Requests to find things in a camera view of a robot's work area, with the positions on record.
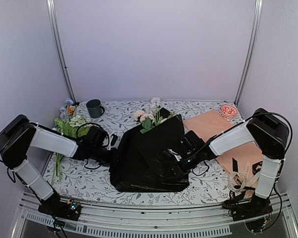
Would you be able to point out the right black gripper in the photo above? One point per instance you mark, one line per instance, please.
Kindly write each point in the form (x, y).
(177, 169)

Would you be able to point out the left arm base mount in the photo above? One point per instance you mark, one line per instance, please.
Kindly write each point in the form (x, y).
(59, 209)

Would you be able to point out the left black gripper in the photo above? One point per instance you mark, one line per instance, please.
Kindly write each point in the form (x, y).
(113, 157)

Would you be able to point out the right aluminium frame post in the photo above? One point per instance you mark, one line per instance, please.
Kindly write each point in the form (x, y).
(251, 46)

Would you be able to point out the white rose long stem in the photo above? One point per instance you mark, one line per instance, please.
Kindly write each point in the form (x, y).
(145, 119)

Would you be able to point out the pink wrapping paper sheet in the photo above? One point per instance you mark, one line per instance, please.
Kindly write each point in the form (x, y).
(237, 143)

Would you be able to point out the left aluminium frame post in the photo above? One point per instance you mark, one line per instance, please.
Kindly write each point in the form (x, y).
(59, 49)

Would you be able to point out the blue orange flower stems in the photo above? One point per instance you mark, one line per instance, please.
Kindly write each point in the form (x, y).
(68, 110)

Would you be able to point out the small white flower stem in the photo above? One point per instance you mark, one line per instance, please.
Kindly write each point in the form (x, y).
(155, 106)

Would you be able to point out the black printed ribbon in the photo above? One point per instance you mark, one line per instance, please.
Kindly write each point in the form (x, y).
(255, 168)

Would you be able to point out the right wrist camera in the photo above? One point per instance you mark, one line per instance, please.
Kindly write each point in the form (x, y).
(191, 141)

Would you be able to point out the floral patterned tablecloth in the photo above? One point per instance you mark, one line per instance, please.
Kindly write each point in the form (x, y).
(72, 179)

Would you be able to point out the aluminium frame post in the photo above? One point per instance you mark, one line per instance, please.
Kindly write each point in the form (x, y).
(251, 46)
(59, 49)

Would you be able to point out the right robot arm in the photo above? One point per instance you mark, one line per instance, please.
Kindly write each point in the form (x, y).
(272, 137)

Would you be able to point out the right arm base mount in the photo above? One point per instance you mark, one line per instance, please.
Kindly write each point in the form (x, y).
(255, 207)

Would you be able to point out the cream printed ribbon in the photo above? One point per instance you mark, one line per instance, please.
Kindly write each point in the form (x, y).
(240, 186)

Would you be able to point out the red patterned small bowl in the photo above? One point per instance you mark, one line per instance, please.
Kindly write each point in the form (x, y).
(229, 110)

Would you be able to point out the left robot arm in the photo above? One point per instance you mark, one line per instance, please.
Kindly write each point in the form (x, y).
(21, 134)

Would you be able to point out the black wrapping paper sheet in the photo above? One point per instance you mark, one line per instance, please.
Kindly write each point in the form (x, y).
(140, 165)

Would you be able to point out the dark grey mug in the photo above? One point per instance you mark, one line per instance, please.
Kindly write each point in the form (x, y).
(95, 109)

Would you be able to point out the green leafy flower bunch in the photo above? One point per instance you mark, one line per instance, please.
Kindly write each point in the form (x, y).
(72, 127)

